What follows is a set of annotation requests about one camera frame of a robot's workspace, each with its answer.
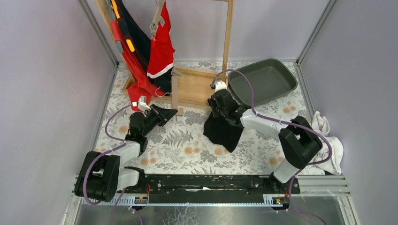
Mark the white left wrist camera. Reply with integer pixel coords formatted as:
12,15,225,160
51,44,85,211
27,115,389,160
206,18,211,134
131,96,151,112

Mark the red hanging garment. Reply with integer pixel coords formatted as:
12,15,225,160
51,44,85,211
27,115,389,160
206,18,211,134
111,20,157,103

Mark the dark navy hanging garment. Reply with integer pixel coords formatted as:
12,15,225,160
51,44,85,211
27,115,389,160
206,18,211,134
119,0,172,96

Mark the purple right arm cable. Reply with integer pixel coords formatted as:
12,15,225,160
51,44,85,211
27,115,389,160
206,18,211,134
211,68,333,225

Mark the white crumpled cloth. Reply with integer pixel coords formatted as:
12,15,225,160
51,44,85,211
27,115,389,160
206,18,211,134
311,111,344,175

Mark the black underwear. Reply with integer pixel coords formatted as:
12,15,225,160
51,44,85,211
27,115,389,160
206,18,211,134
203,113,244,153

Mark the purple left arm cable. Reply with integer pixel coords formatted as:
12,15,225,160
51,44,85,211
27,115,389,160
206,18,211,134
82,104,147,225

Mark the wooden rack with base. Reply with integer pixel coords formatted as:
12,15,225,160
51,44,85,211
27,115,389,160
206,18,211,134
94,0,234,108

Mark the beige clip hanger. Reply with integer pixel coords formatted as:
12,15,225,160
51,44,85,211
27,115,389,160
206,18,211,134
150,0,165,39

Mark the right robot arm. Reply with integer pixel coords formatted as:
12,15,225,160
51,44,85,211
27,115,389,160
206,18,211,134
203,89,323,183

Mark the grey plastic tray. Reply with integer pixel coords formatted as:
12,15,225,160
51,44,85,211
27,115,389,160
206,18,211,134
228,58,298,106

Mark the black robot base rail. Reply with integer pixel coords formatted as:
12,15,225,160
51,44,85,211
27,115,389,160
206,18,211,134
125,174,300,207

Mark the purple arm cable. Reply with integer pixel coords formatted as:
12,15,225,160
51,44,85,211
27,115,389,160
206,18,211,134
211,68,333,225
82,104,147,225

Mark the yellow hanger on rack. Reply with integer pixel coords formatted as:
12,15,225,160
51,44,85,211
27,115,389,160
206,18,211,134
111,0,135,52

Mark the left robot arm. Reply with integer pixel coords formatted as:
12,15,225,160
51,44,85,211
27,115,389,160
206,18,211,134
74,104,178,205

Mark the red white-trimmed underwear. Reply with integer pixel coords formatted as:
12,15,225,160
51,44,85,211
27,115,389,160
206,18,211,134
147,2,175,79

